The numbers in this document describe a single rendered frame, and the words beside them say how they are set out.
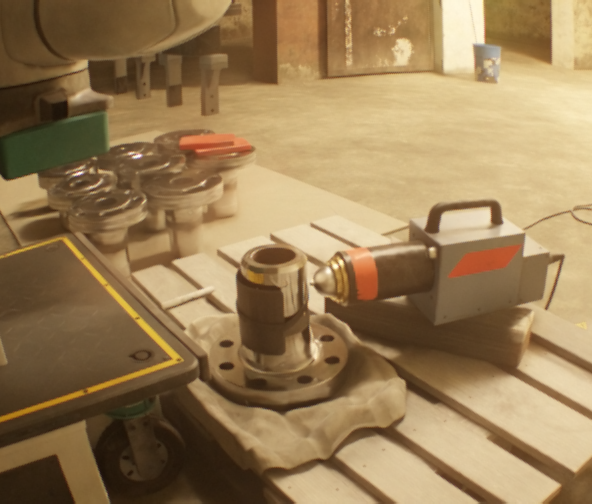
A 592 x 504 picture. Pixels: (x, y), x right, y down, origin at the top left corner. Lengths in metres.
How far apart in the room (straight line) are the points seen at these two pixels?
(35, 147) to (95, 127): 0.09
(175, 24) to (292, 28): 4.92
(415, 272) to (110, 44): 0.75
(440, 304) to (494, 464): 0.36
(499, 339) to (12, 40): 1.03
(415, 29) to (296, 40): 1.40
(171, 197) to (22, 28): 1.26
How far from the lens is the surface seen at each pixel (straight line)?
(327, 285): 1.18
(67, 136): 0.81
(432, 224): 1.24
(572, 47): 9.22
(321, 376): 1.17
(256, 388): 1.15
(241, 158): 2.29
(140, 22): 0.64
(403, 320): 1.35
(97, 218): 1.85
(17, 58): 0.81
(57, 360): 1.05
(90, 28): 0.68
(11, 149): 0.80
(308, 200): 2.56
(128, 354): 1.04
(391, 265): 1.19
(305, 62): 5.65
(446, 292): 1.24
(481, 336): 1.30
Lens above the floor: 0.86
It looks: 24 degrees down
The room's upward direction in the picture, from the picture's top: 1 degrees counter-clockwise
